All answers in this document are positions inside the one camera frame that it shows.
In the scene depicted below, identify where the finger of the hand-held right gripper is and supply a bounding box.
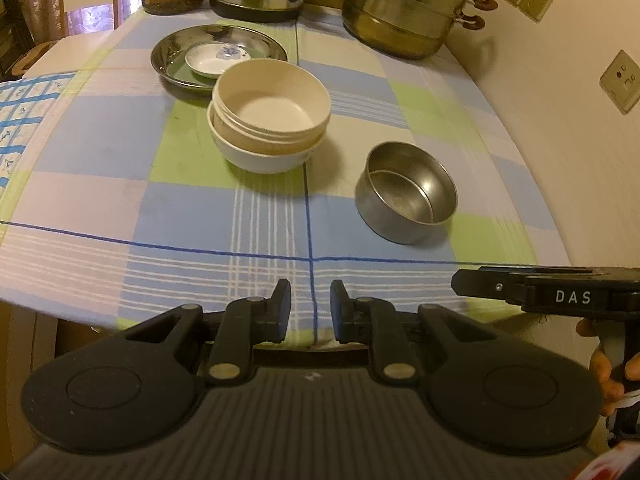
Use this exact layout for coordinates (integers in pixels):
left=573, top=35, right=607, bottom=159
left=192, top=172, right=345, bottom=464
left=451, top=268, right=526, bottom=307

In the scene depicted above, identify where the beige wall socket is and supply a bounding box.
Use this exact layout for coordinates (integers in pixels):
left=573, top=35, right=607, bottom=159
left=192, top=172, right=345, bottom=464
left=600, top=50, right=640, bottom=115

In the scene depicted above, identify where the cream round bowl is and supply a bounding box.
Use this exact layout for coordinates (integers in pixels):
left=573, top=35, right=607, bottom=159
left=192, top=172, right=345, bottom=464
left=211, top=58, right=332, bottom=156

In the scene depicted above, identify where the small stainless steel bowl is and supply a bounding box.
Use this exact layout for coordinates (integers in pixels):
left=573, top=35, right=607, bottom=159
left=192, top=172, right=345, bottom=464
left=355, top=142, right=458, bottom=245

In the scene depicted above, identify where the stainless steel steamer pot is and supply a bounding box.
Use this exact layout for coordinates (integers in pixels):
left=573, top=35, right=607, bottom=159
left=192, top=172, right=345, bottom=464
left=325, top=0, right=499, bottom=59

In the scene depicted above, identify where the dark rack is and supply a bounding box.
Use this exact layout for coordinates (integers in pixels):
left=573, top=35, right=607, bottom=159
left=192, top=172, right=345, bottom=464
left=0, top=0, right=36, bottom=61

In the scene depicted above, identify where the white bowl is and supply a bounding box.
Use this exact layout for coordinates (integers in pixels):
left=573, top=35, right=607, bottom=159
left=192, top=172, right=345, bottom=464
left=207, top=102, right=326, bottom=175

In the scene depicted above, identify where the small white floral dish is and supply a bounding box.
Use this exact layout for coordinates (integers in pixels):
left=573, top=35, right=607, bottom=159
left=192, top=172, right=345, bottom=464
left=185, top=43, right=251, bottom=80

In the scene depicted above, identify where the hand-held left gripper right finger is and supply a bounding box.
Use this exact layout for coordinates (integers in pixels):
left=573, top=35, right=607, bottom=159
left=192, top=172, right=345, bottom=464
left=330, top=279, right=497, bottom=387

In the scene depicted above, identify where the red white cloth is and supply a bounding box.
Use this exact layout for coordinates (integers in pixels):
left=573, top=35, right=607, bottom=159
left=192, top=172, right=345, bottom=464
left=575, top=440, right=640, bottom=480

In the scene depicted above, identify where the stainless steel plate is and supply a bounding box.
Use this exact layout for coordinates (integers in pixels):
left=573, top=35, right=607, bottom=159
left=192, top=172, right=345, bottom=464
left=151, top=25, right=289, bottom=100

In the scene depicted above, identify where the checked tablecloth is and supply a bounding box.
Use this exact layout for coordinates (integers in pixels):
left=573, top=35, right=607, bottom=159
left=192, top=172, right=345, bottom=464
left=0, top=2, right=576, bottom=347

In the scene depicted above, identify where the person's right hand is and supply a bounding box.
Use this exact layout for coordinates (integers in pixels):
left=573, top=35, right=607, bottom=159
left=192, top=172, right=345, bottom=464
left=575, top=319, right=640, bottom=417

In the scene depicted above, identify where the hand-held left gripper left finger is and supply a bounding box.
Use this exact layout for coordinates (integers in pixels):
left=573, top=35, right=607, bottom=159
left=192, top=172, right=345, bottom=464
left=120, top=278, right=292, bottom=387

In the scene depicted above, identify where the white wooden chair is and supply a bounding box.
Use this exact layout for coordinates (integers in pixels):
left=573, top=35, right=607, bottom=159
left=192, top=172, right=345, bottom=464
left=10, top=0, right=132, bottom=80

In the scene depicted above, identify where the blue patterned cloth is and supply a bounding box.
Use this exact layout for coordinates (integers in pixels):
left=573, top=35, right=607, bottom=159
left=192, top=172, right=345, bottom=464
left=0, top=72, right=76, bottom=186

